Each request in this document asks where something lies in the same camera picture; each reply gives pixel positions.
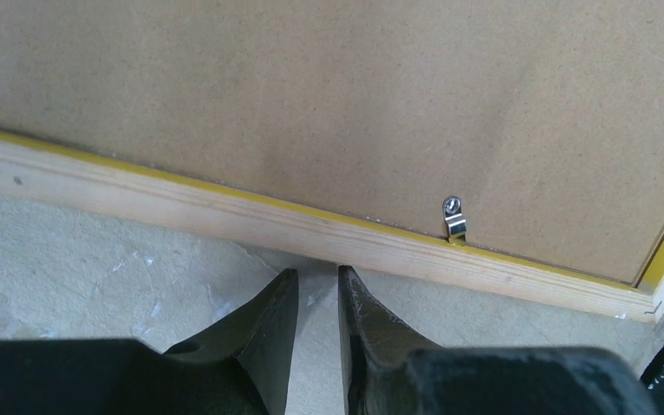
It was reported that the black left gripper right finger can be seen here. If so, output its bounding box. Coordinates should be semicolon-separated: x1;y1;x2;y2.
338;265;656;414

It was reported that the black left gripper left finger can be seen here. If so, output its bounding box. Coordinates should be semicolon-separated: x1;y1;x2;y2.
0;269;299;414

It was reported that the brown frame backing board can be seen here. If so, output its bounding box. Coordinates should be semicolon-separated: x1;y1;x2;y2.
0;1;664;282

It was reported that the yellow picture frame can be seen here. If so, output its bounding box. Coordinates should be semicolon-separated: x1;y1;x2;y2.
0;131;664;323

